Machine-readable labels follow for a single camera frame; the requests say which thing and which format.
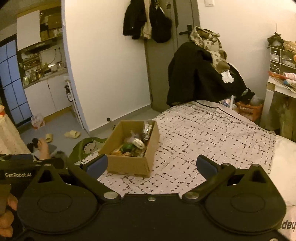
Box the person's left hand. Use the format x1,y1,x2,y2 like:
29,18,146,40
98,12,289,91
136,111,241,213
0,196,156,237
1,193,18,238

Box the plastic bag on floor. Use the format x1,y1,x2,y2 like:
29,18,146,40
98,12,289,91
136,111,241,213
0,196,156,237
31,113,45,130

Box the desk drawer organizer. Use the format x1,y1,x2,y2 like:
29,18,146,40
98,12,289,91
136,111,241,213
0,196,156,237
269,47,296,74

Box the dark spray bottle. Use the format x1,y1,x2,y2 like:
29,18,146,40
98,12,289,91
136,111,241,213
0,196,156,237
64,85,73,102

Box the patterned beige garment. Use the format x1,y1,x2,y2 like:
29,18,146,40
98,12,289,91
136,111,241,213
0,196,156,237
190,26,230,73

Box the yellow slipper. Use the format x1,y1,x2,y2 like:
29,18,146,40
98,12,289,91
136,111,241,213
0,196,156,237
64,130,81,139
45,133,53,143

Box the green cartoon floor mat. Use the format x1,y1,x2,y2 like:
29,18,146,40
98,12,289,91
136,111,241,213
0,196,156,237
68,137,106,163

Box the white kitchen cabinet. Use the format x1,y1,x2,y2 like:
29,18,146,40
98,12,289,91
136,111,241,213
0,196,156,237
24,73,72,118

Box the snack bags in box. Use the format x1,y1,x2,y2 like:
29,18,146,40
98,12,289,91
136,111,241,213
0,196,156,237
111,120,154,158

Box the bare foot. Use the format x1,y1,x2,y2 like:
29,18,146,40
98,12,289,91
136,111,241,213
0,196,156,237
38,138,50,160

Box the white patterned bed sheet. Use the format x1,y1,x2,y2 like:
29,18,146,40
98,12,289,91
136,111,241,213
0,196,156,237
98,101,276,195

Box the clothes hanging on door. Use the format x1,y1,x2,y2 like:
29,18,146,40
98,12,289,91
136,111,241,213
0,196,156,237
122,0,172,43

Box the brown cardboard box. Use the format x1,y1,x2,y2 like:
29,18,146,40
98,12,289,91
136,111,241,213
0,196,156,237
100,120,159,178

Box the orange plastic basket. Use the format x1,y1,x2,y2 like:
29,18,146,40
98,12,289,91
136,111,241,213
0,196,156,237
236,101,263,122

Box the white desk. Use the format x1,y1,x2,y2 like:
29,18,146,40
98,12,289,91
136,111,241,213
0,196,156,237
260,77,295,142

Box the black coat on chair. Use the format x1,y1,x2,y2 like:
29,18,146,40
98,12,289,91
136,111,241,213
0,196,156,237
166,41,255,107

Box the black door handle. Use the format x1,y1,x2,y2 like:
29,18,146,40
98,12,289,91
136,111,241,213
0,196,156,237
178,24,193,36

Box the grey door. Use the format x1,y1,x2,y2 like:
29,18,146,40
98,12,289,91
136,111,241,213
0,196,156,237
144,0,200,112

